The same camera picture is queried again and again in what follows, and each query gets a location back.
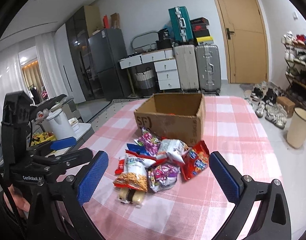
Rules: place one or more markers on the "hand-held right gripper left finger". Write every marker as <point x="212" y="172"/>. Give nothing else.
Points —
<point x="93" y="177"/>

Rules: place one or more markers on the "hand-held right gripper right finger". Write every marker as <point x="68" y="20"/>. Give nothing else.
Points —
<point x="225" y="177"/>

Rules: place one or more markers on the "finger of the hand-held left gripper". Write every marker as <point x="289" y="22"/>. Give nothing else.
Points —
<point x="63" y="142"/>
<point x="75" y="155"/>

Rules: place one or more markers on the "red white snack packet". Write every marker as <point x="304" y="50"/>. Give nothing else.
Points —
<point x="120" y="167"/>

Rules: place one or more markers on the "large red snack packet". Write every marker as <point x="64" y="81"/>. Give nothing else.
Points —
<point x="195" y="165"/>

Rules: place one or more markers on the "white orange noodle snack packet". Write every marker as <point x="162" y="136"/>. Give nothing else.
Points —
<point x="134" y="170"/>

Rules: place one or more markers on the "purple snack packet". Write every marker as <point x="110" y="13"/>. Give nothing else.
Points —
<point x="148" y="140"/>
<point x="163" y="177"/>

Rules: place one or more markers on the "brown cardboard box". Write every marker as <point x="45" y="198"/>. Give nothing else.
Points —
<point x="167" y="127"/>

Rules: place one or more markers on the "person's left hand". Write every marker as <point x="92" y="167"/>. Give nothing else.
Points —
<point x="19" y="200"/>

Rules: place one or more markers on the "white electric kettle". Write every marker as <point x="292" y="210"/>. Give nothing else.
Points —
<point x="59" y="126"/>

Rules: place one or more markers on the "yellow bag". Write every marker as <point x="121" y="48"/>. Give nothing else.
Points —
<point x="43" y="138"/>

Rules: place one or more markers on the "white side table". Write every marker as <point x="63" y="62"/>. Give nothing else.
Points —
<point x="83" y="130"/>

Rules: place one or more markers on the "cream cake roll packet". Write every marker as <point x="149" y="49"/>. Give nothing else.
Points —
<point x="133" y="197"/>

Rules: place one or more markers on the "pink checked tablecloth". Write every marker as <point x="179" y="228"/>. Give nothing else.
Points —
<point x="230" y="130"/>

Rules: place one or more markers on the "blue snack packet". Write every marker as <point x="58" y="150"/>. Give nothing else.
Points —
<point x="136" y="150"/>

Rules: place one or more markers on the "white curtain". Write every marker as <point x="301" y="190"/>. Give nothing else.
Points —
<point x="48" y="65"/>

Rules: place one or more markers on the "white wardrobe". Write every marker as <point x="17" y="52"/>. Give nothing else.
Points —
<point x="61" y="62"/>

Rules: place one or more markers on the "pile of shoes on floor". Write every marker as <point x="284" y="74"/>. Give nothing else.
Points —
<point x="270" y="107"/>

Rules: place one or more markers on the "beige waste bin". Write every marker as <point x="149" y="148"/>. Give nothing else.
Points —
<point x="298" y="130"/>

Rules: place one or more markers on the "dark glass wardrobe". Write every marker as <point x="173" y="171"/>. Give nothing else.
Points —
<point x="78" y="55"/>

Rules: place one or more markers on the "grey doormat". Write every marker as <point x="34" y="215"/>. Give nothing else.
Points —
<point x="245" y="88"/>

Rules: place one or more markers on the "grey fridge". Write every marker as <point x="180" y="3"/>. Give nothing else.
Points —
<point x="108" y="62"/>

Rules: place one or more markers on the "small cardboard box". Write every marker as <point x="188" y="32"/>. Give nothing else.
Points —
<point x="285" y="105"/>

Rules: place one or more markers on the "grey white laundry basket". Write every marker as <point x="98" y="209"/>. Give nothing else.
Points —
<point x="145" y="82"/>

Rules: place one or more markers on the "silver suitcase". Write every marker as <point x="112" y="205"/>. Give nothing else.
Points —
<point x="207" y="67"/>

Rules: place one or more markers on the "beige suitcase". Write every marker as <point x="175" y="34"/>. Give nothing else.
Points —
<point x="185" y="67"/>

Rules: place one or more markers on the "white desk with drawers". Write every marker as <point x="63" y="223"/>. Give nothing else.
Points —
<point x="166" y="72"/>

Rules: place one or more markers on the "red bottle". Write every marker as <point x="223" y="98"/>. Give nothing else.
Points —
<point x="106" y="22"/>

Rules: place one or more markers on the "tall cardboard box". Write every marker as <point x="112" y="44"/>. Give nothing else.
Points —
<point x="115" y="21"/>

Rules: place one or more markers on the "oval mirror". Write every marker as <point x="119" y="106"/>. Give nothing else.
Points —
<point x="143" y="36"/>

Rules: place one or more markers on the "wooden door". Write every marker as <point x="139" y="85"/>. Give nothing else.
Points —
<point x="240" y="42"/>

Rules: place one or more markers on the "yellow black shoe box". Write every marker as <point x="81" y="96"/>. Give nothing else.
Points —
<point x="204" y="40"/>

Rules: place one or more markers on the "wooden shoe rack with shoes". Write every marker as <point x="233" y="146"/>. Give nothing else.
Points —
<point x="300" y="57"/>

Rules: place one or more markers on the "plain black shoe box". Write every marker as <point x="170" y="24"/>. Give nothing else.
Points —
<point x="201" y="34"/>

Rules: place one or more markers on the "black printed bag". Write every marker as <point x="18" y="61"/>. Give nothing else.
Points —
<point x="165" y="35"/>

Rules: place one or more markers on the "black shoe box red print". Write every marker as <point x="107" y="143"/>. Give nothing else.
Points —
<point x="199" y="21"/>

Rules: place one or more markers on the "teal suitcase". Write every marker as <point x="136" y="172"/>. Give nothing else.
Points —
<point x="180" y="22"/>

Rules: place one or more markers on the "white light switch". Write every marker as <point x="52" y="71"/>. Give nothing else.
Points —
<point x="295" y="15"/>

